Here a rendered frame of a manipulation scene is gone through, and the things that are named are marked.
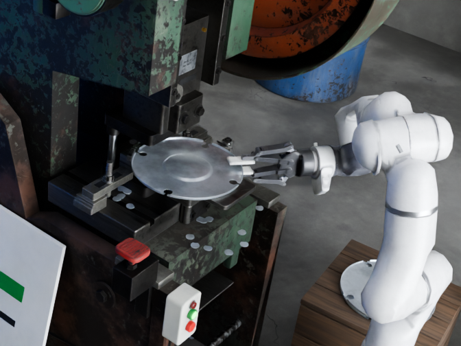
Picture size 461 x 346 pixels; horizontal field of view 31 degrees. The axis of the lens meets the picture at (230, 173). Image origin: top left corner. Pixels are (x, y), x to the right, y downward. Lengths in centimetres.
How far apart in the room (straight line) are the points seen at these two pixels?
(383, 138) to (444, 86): 307
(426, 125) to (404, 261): 30
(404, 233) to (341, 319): 71
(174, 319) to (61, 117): 59
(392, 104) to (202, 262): 67
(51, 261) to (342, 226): 155
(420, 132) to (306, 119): 237
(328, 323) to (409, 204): 80
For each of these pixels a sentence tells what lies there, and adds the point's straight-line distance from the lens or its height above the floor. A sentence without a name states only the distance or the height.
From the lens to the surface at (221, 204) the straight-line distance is 206.
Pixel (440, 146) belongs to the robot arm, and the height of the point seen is 109.
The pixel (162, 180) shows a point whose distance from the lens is 212.
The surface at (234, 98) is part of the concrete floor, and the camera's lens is 426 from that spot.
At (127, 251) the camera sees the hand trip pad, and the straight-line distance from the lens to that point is 191.
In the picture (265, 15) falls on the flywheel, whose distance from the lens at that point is 235.
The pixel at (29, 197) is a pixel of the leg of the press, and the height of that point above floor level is 64.
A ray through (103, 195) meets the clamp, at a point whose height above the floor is 74.
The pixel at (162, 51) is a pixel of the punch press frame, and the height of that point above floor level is 116.
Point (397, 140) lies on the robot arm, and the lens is 183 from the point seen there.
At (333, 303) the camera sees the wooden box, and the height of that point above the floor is 35.
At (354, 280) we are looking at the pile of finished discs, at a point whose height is 36.
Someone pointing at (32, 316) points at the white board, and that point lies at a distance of 235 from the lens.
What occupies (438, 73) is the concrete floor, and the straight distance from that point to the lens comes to 502.
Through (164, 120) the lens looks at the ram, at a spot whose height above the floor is 93.
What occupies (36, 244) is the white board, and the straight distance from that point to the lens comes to 226.
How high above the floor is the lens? 195
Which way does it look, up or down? 32 degrees down
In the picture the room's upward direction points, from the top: 9 degrees clockwise
